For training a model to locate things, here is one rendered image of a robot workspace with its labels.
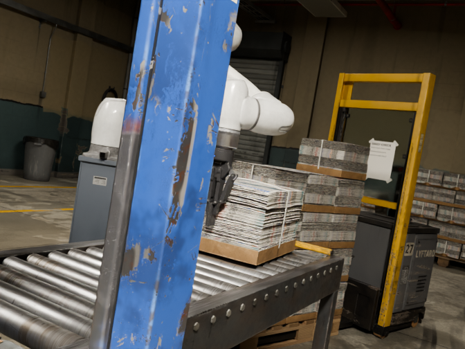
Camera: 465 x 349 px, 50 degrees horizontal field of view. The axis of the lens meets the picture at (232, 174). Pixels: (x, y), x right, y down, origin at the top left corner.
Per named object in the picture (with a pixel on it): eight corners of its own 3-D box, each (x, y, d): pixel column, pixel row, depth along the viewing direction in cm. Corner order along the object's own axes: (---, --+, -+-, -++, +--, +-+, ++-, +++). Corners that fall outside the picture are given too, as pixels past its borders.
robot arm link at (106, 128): (85, 142, 226) (92, 93, 225) (123, 147, 236) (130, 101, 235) (96, 145, 213) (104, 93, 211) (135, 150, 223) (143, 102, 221)
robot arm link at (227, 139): (220, 129, 156) (217, 147, 156) (205, 125, 148) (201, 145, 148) (245, 133, 152) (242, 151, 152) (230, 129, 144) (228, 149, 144)
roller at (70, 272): (35, 270, 127) (38, 251, 126) (184, 329, 104) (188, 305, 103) (19, 273, 122) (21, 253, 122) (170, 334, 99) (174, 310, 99)
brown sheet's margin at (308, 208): (259, 199, 324) (261, 192, 323) (289, 201, 343) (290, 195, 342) (304, 211, 295) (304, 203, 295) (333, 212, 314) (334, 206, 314)
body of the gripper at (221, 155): (240, 151, 151) (235, 181, 152) (216, 147, 155) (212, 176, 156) (228, 149, 145) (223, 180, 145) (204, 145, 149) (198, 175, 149)
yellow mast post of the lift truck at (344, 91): (300, 291, 397) (338, 73, 388) (308, 291, 403) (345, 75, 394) (309, 296, 390) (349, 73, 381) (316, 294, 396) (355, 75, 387)
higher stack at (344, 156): (268, 319, 347) (299, 136, 341) (296, 314, 368) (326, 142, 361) (311, 341, 319) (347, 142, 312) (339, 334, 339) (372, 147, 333)
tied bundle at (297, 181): (224, 198, 302) (230, 160, 301) (257, 200, 323) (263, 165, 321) (270, 210, 275) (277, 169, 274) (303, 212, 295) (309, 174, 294)
